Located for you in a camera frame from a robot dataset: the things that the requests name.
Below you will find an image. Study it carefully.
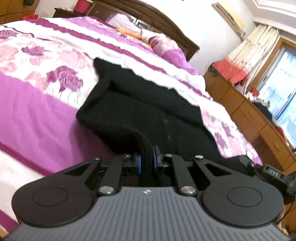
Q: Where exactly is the black button cardigan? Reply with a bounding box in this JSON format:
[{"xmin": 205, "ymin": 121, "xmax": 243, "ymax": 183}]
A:
[{"xmin": 75, "ymin": 58, "xmax": 227, "ymax": 187}]

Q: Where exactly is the low wooden cabinet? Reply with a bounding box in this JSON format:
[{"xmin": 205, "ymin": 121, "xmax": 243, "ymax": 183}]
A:
[{"xmin": 204, "ymin": 70, "xmax": 295, "ymax": 174}]

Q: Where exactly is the cream and coral curtain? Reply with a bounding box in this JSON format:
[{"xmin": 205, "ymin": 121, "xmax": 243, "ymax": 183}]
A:
[{"xmin": 211, "ymin": 24, "xmax": 280, "ymax": 92}]

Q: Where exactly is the pink purple floral bedspread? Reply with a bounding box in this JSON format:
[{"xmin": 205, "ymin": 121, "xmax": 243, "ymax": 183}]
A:
[{"xmin": 1, "ymin": 17, "xmax": 261, "ymax": 233}]

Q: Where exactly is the purple floral folded quilt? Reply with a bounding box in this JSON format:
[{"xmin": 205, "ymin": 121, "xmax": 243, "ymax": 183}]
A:
[{"xmin": 140, "ymin": 29, "xmax": 200, "ymax": 75}]

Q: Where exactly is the red box on floor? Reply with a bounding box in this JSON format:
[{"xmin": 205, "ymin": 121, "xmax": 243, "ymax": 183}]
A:
[{"xmin": 22, "ymin": 14, "xmax": 38, "ymax": 20}]

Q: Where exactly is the light purple pillow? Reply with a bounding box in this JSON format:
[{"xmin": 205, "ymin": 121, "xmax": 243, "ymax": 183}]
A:
[{"xmin": 105, "ymin": 13, "xmax": 141, "ymax": 34}]

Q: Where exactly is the dark wooden nightstand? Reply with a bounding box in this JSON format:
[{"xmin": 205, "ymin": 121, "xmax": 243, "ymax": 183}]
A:
[{"xmin": 53, "ymin": 8, "xmax": 83, "ymax": 18}]

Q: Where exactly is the dark wooden headboard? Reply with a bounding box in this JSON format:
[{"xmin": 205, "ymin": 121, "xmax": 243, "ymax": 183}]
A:
[{"xmin": 88, "ymin": 0, "xmax": 200, "ymax": 61}]

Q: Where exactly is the red plastic bucket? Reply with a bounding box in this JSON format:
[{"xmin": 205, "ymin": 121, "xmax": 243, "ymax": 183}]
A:
[{"xmin": 74, "ymin": 0, "xmax": 93, "ymax": 15}]

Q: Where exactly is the wooden wardrobe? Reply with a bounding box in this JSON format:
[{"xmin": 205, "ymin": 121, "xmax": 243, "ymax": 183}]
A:
[{"xmin": 0, "ymin": 0, "xmax": 40, "ymax": 24}]

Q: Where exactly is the white wall air conditioner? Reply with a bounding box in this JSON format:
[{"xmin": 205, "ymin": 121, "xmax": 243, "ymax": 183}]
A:
[{"xmin": 212, "ymin": 3, "xmax": 245, "ymax": 42}]

